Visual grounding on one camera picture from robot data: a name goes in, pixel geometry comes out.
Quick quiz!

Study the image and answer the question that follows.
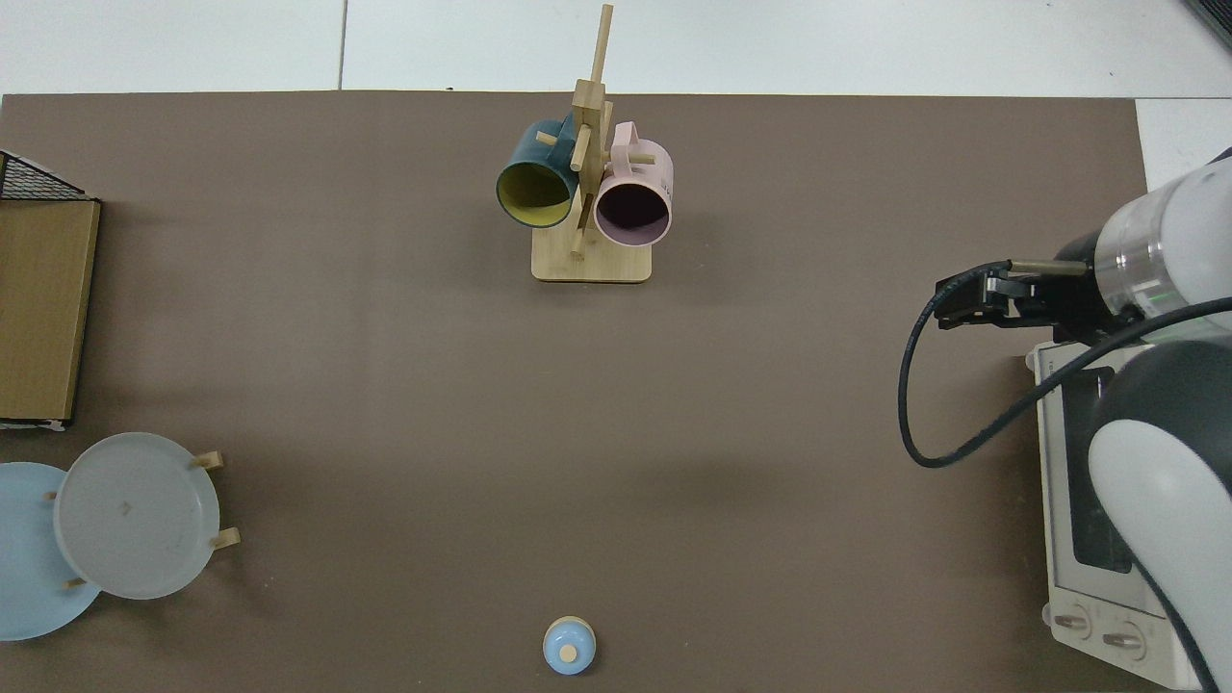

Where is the teal cup yellow inside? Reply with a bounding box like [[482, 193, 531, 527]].
[[496, 117, 581, 229]]

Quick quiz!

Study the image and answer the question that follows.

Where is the grey plate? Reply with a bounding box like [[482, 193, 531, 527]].
[[53, 432, 220, 601]]

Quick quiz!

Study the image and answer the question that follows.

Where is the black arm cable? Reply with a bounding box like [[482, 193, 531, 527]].
[[897, 260, 1232, 470]]

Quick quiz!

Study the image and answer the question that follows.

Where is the pink cup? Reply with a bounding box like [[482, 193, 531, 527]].
[[593, 121, 675, 248]]

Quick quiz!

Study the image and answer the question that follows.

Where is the wooden plate rack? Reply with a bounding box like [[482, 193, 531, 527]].
[[43, 450, 242, 590]]

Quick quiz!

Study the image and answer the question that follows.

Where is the dark grey flat object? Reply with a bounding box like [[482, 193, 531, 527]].
[[1186, 0, 1232, 51]]

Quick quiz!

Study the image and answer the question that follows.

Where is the wire basket wooden floor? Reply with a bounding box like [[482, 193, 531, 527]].
[[0, 151, 102, 431]]

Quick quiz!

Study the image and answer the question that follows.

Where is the light blue plate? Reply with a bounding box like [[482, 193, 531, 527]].
[[0, 462, 102, 641]]

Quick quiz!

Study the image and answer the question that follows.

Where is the pale toaster oven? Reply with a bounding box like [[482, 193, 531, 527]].
[[1025, 342, 1204, 691]]

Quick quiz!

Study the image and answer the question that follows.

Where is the wooden cup stand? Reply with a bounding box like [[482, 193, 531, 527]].
[[531, 5, 655, 284]]

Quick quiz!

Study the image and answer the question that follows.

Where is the brown table cloth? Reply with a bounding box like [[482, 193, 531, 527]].
[[0, 91, 1164, 693]]

